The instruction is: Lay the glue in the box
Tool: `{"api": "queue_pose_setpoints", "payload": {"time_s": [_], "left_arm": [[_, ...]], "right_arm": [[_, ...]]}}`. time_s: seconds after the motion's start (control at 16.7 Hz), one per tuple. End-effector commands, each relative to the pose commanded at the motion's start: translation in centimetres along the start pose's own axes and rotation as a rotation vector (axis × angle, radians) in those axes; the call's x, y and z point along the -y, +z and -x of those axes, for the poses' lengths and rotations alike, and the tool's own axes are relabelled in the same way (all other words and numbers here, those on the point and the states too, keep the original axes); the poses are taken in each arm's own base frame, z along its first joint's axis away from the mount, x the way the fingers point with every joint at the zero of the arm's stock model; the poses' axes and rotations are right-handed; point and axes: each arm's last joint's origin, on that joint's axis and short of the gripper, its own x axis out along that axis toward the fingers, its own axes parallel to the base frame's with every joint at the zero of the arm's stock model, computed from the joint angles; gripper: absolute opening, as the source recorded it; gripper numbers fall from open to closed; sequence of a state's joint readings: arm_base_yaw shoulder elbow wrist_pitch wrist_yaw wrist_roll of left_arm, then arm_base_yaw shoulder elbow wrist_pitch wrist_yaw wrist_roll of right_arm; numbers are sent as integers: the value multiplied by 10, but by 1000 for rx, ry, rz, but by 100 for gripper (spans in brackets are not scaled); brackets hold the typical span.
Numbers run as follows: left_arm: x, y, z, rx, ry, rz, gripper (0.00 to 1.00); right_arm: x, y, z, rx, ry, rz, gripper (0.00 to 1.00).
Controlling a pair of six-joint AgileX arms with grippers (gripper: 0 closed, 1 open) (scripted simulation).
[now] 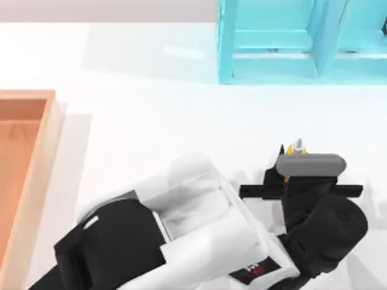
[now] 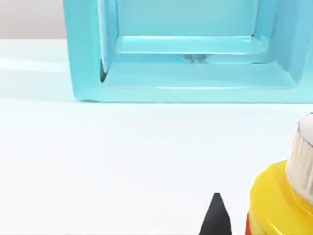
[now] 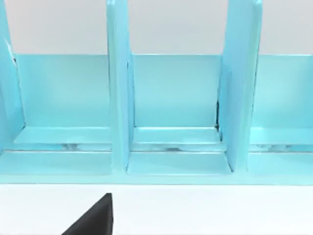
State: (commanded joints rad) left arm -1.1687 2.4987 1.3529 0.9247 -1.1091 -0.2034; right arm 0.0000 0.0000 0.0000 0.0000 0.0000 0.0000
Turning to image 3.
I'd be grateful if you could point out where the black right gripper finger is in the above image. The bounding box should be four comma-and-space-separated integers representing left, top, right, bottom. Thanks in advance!
61, 192, 114, 235

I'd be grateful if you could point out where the light blue rack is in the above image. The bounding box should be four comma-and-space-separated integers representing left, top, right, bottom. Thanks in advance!
0, 0, 313, 186

